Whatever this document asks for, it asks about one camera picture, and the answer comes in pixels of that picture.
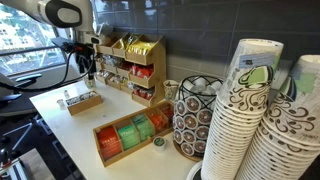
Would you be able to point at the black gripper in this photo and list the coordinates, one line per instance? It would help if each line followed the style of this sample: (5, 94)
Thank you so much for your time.
(86, 58)

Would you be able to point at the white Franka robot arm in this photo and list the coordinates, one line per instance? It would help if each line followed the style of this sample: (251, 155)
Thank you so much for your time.
(33, 10)

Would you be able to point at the white sachets pile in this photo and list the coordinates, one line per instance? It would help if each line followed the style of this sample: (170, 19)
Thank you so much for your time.
(81, 97)

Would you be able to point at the small wooden sachet box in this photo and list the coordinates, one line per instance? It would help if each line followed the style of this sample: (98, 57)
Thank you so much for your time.
(85, 105)

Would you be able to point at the long wooden tea box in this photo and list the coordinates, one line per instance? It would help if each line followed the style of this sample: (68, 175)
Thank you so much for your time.
(110, 160)

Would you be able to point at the small white packets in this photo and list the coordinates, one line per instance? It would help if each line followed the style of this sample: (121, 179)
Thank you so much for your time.
(102, 74)

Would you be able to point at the yellow and white packets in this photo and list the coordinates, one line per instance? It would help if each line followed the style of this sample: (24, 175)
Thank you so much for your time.
(116, 79)

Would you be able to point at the white clear-wrapped packets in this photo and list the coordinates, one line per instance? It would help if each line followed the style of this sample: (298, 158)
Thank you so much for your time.
(108, 60)

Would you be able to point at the small white container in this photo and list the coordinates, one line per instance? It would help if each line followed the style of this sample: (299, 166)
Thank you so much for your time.
(66, 94)

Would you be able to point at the small white creamer cup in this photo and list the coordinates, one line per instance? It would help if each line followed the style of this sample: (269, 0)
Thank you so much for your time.
(60, 103)

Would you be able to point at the red packets large pile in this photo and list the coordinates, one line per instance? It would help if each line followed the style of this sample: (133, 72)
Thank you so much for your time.
(142, 71)

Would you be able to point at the yellow-green packets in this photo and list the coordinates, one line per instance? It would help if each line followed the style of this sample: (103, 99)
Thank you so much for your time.
(128, 40)

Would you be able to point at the yellow sweetener packets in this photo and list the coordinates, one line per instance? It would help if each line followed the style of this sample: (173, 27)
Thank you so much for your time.
(141, 47)

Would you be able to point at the black office chair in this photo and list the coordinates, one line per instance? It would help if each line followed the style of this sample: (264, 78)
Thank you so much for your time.
(23, 80)

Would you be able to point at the light green tea bag packets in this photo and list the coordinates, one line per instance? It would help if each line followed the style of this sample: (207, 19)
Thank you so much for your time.
(143, 126)

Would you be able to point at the wooden nine-bin condiment rack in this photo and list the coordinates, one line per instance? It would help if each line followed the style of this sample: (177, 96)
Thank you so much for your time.
(159, 66)

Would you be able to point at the window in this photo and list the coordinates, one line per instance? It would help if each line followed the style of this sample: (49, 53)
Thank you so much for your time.
(23, 43)

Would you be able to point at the orange tea bag packets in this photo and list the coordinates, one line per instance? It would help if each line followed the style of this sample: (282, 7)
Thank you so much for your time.
(159, 121)

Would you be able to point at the dark red tea bag packets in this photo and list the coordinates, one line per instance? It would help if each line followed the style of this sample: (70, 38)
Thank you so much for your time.
(168, 112)

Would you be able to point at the green-lid coffee pod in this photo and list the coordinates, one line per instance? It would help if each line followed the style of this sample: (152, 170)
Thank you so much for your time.
(160, 143)

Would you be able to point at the metal stand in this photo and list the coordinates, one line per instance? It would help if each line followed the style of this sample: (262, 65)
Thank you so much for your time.
(11, 168)

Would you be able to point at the tall patterned paper cup stack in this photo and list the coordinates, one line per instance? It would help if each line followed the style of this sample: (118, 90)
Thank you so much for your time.
(233, 133)

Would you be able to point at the leaning patterned paper cup stack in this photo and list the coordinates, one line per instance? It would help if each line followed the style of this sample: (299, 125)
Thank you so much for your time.
(290, 140)

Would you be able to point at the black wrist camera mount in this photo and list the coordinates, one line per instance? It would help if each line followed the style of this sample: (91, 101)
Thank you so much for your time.
(63, 42)

